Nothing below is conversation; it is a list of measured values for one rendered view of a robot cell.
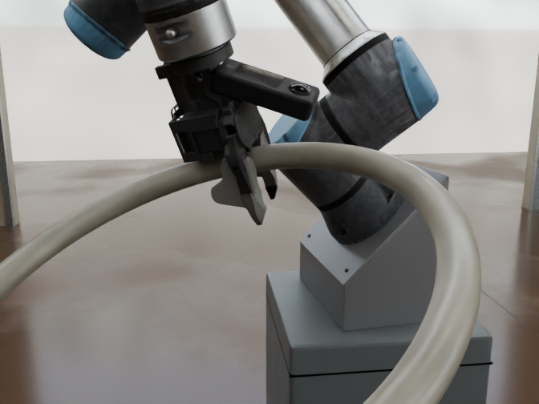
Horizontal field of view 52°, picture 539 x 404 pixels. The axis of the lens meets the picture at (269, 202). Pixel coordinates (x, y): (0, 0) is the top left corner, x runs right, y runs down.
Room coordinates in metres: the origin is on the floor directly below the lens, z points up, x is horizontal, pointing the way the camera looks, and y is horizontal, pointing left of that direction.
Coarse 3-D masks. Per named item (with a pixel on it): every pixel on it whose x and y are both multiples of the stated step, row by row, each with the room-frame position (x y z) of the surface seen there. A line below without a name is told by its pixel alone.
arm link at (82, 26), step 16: (80, 0) 0.72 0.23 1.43; (96, 0) 0.71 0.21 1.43; (112, 0) 0.70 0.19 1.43; (128, 0) 0.70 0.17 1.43; (64, 16) 0.73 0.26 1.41; (80, 16) 0.71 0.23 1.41; (96, 16) 0.71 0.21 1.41; (112, 16) 0.71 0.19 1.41; (128, 16) 0.71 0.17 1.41; (80, 32) 0.72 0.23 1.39; (96, 32) 0.71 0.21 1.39; (112, 32) 0.72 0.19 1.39; (128, 32) 0.72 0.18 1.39; (144, 32) 0.75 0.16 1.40; (96, 48) 0.72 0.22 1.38; (112, 48) 0.73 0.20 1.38; (128, 48) 0.75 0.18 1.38
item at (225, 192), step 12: (228, 168) 0.63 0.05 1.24; (252, 168) 0.63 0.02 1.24; (228, 180) 0.64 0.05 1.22; (252, 180) 0.62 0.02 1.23; (216, 192) 0.64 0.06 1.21; (228, 192) 0.64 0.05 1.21; (252, 192) 0.62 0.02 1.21; (228, 204) 0.64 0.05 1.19; (240, 204) 0.64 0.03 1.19; (252, 204) 0.63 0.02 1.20; (264, 204) 0.64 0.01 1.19; (252, 216) 0.64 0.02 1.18; (264, 216) 0.65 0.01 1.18
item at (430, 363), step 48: (288, 144) 0.63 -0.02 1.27; (336, 144) 0.59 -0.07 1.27; (144, 192) 0.65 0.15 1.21; (432, 192) 0.45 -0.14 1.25; (48, 240) 0.59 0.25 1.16; (0, 288) 0.53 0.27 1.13; (480, 288) 0.35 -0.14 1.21; (432, 336) 0.30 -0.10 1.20; (384, 384) 0.28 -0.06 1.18; (432, 384) 0.27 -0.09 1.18
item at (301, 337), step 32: (288, 288) 1.21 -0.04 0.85; (288, 320) 1.05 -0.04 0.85; (320, 320) 1.05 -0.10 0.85; (288, 352) 0.95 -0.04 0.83; (320, 352) 0.94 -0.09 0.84; (352, 352) 0.95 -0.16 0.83; (384, 352) 0.95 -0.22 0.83; (480, 352) 0.98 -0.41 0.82; (288, 384) 0.95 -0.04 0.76; (320, 384) 0.94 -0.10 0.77; (352, 384) 0.95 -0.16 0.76; (480, 384) 0.98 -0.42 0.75
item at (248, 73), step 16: (224, 64) 0.63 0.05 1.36; (240, 64) 0.64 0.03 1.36; (224, 80) 0.61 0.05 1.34; (240, 80) 0.61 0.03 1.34; (256, 80) 0.61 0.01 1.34; (272, 80) 0.62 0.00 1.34; (288, 80) 0.63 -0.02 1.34; (240, 96) 0.61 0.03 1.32; (256, 96) 0.61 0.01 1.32; (272, 96) 0.60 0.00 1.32; (288, 96) 0.60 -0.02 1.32; (304, 96) 0.60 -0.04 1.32; (288, 112) 0.60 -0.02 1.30; (304, 112) 0.60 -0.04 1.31
